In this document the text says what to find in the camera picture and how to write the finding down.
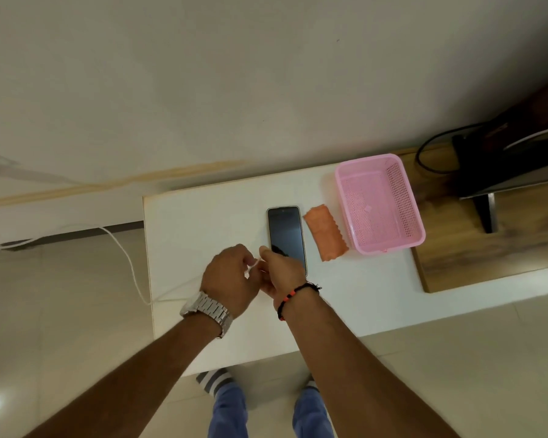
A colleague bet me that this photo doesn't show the person's right hand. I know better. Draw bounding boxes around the person's right hand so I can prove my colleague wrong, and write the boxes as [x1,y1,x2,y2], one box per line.
[258,248,307,311]

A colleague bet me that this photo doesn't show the person's left hand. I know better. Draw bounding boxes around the person's left hand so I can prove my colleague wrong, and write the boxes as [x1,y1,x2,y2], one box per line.
[199,243,262,321]

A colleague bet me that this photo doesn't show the black smartphone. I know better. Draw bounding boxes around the black smartphone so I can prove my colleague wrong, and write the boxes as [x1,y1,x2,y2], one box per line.
[266,206,308,278]

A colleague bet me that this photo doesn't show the orange cleaning cloth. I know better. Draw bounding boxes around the orange cleaning cloth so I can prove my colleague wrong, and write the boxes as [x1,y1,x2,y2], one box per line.
[303,204,350,262]

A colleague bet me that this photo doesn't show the white charging cable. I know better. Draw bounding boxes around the white charging cable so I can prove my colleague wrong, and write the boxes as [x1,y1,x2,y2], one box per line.
[0,225,261,306]

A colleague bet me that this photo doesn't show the person's right forearm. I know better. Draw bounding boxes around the person's right forearm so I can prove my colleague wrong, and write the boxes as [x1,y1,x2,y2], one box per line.
[283,289,460,438]

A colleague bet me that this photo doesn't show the person's left forearm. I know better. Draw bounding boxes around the person's left forearm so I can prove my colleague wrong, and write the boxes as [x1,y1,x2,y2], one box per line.
[25,314,222,438]

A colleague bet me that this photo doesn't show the person's left striped sock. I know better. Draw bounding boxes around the person's left striped sock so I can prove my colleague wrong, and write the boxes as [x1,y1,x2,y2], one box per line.
[196,367,235,397]

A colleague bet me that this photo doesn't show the person's left jeans leg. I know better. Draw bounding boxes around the person's left jeans leg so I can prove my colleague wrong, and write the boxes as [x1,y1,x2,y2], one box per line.
[208,383,249,438]

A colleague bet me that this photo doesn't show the person's jeans leg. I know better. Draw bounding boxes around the person's jeans leg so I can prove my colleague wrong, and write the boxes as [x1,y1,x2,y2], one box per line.
[292,388,335,438]
[208,383,249,438]

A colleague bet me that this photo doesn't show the person's right jeans leg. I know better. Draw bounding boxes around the person's right jeans leg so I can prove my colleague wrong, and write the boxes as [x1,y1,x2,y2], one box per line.
[292,388,335,438]

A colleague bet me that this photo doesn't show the silver metal wristwatch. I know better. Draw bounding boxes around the silver metal wristwatch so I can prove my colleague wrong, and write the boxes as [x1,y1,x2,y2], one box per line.
[179,291,234,339]

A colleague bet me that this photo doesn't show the pink plastic basket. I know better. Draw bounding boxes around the pink plastic basket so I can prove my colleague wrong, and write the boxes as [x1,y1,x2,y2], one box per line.
[334,153,427,256]

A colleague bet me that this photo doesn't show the brown wooden board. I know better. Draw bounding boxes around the brown wooden board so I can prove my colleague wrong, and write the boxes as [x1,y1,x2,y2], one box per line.
[395,143,548,294]

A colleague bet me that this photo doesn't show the black television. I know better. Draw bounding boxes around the black television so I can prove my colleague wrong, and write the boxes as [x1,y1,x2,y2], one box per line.
[452,72,548,234]

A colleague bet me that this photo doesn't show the black thread bracelet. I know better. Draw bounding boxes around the black thread bracelet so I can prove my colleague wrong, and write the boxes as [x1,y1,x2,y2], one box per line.
[276,281,323,322]

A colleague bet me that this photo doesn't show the black power cable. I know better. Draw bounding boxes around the black power cable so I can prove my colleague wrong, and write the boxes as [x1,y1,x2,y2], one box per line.
[415,122,485,176]

